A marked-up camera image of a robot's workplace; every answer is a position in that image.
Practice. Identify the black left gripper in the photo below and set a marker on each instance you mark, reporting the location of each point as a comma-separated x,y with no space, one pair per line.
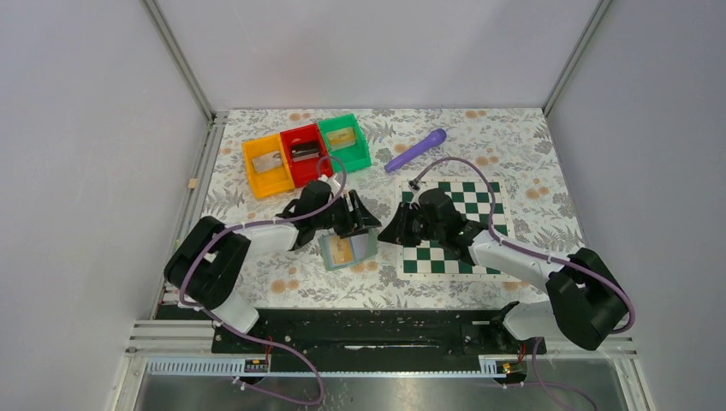
361,219

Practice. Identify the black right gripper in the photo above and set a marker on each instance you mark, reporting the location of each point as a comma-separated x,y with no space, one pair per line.
397,230

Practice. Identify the gold VIP credit card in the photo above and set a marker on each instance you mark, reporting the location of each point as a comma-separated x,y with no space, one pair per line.
340,251

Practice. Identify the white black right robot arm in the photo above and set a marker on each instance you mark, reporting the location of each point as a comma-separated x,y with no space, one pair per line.
584,304

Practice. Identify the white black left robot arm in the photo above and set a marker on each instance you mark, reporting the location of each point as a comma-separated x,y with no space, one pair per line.
206,265

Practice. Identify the gold card stack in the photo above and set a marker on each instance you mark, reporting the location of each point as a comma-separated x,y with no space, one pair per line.
341,138

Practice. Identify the silver card stack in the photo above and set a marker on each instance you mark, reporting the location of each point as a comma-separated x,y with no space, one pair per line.
267,162

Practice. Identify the floral patterned tablecloth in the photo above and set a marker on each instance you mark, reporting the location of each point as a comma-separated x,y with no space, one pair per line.
511,146

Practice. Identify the green plastic bin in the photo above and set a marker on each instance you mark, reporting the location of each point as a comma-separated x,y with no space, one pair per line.
353,158

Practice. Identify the red plastic bin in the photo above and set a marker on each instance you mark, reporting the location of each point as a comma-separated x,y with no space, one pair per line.
305,171

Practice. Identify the green white chessboard mat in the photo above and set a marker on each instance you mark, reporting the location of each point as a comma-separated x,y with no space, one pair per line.
431,262

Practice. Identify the yellow plastic bin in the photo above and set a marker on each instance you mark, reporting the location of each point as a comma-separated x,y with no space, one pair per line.
270,183

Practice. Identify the purple plastic tube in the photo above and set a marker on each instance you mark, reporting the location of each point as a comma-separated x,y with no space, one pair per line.
433,139

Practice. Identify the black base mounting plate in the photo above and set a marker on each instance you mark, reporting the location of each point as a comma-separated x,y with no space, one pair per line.
410,340

